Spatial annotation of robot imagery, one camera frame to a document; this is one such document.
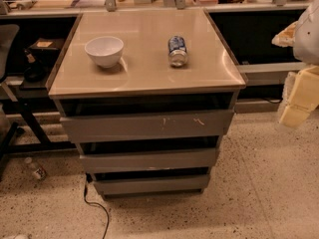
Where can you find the plastic bottle on floor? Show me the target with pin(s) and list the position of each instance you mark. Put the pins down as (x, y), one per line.
(36, 169)

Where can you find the grey top drawer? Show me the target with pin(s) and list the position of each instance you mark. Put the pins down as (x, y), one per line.
(147, 126)

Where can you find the grey drawer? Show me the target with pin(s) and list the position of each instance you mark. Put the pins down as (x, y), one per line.
(135, 186)
(152, 160)
(147, 126)

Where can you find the black box under desk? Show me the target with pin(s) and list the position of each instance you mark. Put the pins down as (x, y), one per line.
(41, 56)

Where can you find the blue soda can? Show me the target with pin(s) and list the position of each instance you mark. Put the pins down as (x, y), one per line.
(177, 52)

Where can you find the grey middle drawer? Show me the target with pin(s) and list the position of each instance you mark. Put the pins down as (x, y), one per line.
(152, 160)

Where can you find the white bowl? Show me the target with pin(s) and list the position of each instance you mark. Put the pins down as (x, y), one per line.
(105, 51)

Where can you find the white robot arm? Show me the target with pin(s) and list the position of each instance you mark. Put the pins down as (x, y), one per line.
(306, 45)

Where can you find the grey bottom drawer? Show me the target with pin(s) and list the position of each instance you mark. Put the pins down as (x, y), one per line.
(135, 186)

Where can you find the grey drawer cabinet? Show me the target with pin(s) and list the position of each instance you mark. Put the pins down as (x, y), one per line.
(144, 81)

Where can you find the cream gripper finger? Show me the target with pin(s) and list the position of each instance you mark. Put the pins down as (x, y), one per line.
(300, 97)
(285, 38)

